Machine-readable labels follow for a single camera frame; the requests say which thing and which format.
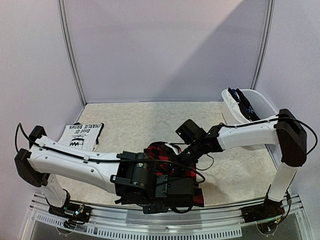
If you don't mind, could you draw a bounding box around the red black plaid flannel shirt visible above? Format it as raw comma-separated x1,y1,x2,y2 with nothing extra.
143,141,204,207

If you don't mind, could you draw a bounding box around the white and green t-shirt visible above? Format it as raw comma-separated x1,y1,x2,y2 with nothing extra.
58,123,105,152

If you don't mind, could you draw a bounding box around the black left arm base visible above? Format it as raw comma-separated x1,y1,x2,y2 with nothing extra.
46,189,93,225

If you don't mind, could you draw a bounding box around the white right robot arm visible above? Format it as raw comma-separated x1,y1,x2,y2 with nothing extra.
175,108,307,218

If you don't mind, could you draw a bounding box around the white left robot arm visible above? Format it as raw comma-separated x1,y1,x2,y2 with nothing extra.
14,125,169,217

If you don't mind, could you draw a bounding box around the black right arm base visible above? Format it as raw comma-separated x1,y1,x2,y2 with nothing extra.
241,190,292,225

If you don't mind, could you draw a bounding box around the white plastic laundry basket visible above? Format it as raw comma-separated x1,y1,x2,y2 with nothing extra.
218,88,279,150

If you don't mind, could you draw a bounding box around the dark patterned clothes pile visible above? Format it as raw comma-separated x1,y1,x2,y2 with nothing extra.
227,87,260,122

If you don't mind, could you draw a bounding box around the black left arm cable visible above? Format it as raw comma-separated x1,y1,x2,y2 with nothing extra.
14,122,207,215

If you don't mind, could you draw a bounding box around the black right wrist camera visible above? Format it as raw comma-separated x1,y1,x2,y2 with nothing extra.
175,119,207,145

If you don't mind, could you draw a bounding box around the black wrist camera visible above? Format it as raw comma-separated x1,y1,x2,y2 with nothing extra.
175,119,207,145
154,175,194,208

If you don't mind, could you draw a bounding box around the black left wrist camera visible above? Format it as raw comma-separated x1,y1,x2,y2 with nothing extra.
154,175,194,208

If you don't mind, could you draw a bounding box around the aluminium front rail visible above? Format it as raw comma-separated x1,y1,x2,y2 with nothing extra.
22,194,313,240

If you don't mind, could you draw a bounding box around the right aluminium frame post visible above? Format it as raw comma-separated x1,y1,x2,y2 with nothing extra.
250,0,275,90

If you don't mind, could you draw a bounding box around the aluminium frame post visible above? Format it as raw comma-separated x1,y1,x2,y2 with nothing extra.
57,0,87,107
250,0,275,90

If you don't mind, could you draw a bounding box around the left aluminium frame post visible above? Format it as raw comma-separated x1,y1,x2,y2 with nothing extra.
57,0,87,107

